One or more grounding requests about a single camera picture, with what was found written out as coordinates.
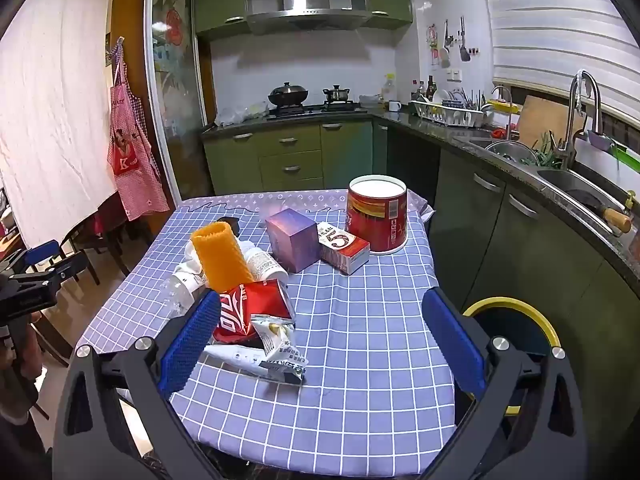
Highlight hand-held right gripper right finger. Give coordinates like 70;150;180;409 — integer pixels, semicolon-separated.
421;287;588;480

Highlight clear plastic bags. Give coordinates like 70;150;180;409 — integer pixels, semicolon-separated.
215;102;271;126

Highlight red and white small carton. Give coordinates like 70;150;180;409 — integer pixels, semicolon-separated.
317;221;371;276

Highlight green onions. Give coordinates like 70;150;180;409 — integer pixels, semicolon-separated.
520;132;566;168

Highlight orange ribbed foam sleeve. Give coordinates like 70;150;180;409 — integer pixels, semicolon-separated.
190;222;255;293

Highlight glass sliding door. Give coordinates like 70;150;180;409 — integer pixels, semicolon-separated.
145;0;216;201

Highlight wooden handled knife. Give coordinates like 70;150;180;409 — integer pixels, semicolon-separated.
565;187;633;233

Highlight clear plastic bottle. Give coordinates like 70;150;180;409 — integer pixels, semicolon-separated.
160;267;211;318

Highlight hanging kitchen utensils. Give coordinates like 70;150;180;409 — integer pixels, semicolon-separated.
427;16;473;68

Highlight white dish rack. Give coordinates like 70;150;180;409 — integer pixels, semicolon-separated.
410;87;493;128

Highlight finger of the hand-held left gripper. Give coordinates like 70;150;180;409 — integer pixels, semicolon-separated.
30;251;90;292
0;240;61;275

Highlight dark wooden chair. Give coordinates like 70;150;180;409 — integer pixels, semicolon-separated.
60;220;131;286

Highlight dark stone countertop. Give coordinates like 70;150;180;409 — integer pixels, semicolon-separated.
200;105;640;281

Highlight blue checked tablecloth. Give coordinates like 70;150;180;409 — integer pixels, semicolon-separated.
75;190;463;461

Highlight silver snack wrapper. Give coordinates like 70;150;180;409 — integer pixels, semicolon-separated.
250;314;307;386

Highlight dark sauce bottles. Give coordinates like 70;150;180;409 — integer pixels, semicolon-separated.
412;75;437;103

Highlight steel range hood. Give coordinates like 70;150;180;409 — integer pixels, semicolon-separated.
245;0;368;36

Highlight purple cardboard box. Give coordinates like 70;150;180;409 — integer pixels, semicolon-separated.
264;208;321;274

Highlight steel strainer bowl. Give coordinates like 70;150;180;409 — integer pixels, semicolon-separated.
485;140;541;166

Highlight red paper tub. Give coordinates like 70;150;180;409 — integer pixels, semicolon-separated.
346;175;408;255

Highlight yellow rimmed trash bin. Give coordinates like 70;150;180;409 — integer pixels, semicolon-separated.
460;296;562;417

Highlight steel kitchen sink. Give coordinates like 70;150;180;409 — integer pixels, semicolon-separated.
470;137;626;236

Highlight black gas stove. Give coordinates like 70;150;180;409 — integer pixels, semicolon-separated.
267;102;368;118

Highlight wooden cutting board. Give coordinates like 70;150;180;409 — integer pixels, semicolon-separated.
517;95;586;148

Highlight flat white carton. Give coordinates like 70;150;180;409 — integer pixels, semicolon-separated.
202;342;306;386

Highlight white window blind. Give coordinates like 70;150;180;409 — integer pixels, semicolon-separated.
477;0;640;121

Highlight green sink side base cabinets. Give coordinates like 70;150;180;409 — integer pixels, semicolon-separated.
387;125;640;480

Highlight small steel faucet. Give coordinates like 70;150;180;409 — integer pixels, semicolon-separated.
491;85;516;138

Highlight white hanging sheet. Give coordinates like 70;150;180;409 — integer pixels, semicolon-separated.
0;0;118;251

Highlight black wok with lid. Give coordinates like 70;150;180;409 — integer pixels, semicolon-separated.
268;81;309;107

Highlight white pill bottle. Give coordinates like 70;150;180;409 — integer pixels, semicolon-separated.
240;240;290;283

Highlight green stove side base cabinets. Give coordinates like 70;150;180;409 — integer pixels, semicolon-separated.
202;120;388;196

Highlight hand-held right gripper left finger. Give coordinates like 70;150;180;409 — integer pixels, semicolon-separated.
52;290;223;480

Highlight red checked apron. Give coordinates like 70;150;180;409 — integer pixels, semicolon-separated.
106;36;171;222

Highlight crushed red soda can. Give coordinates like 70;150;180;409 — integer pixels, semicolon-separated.
212;280;296;348

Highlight tall steel faucet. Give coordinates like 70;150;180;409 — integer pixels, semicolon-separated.
557;70;603;171

